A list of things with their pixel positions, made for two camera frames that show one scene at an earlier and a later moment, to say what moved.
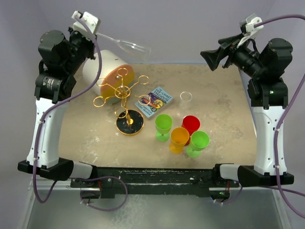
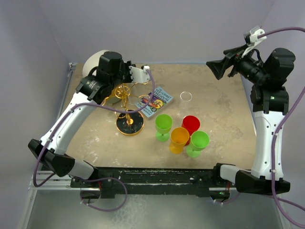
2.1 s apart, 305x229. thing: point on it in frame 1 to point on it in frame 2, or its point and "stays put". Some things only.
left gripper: x=75 y=35 to x=126 y=66
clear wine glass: x=142 y=52 to x=133 y=102
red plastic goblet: x=191 y=123 stays put
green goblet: x=199 y=140 stays put
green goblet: x=163 y=126 stays put
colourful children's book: x=152 y=102 stays put
